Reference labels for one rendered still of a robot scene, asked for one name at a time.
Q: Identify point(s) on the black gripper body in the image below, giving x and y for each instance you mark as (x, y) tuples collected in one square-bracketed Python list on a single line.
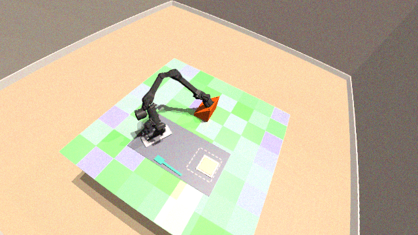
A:
[(156, 120)]

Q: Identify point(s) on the grey rectangular mat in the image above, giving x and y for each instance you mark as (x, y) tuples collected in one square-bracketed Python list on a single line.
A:
[(178, 149)]

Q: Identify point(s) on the white tile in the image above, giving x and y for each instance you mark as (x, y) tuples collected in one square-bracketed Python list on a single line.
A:
[(207, 166)]

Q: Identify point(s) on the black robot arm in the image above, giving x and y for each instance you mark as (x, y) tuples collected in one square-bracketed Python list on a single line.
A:
[(149, 96)]

